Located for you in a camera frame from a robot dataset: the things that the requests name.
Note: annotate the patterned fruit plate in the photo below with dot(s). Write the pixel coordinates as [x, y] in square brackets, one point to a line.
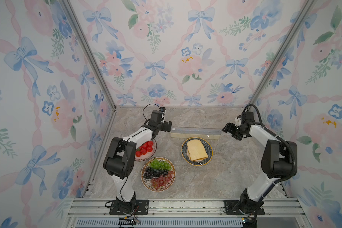
[147, 183]

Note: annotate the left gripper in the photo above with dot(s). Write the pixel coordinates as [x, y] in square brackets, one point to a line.
[166, 128]

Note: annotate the left aluminium corner post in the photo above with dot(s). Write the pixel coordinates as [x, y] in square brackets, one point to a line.
[74, 22]

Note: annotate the clear plastic wrap sheet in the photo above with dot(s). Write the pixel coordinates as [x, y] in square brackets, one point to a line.
[197, 151]

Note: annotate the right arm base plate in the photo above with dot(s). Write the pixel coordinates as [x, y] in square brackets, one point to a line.
[230, 206]

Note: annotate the glass plate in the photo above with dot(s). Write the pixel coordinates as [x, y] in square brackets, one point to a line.
[146, 157]

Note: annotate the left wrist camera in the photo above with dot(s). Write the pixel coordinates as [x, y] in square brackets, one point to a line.
[163, 111]

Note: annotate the red strawberries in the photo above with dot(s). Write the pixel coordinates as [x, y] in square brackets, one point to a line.
[145, 149]

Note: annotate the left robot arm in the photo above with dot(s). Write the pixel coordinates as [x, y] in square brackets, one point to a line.
[120, 159]

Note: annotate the black grapes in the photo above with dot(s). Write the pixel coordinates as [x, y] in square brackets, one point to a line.
[153, 173]

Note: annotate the blue yellow-rimmed plate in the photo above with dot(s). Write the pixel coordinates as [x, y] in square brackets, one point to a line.
[197, 151]

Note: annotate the right aluminium corner post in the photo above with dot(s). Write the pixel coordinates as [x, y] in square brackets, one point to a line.
[285, 45]

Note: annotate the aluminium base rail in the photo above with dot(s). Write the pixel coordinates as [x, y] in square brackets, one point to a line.
[186, 213]

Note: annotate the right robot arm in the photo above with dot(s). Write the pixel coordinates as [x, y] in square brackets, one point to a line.
[278, 164]

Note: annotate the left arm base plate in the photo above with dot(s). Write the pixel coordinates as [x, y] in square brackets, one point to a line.
[137, 207]

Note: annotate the bread slices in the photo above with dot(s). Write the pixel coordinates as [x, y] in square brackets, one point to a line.
[196, 150]

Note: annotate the green grapes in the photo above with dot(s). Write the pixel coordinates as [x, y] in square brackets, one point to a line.
[160, 165]

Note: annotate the red grapes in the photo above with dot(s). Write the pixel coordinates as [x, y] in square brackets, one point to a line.
[163, 181]

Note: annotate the aluminium corner post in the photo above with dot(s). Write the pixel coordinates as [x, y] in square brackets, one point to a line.
[285, 45]
[74, 22]

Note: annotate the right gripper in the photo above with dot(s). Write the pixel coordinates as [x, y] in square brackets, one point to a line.
[230, 128]

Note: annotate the plastic wrap dispenser box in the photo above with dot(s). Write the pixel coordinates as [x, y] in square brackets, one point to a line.
[204, 133]

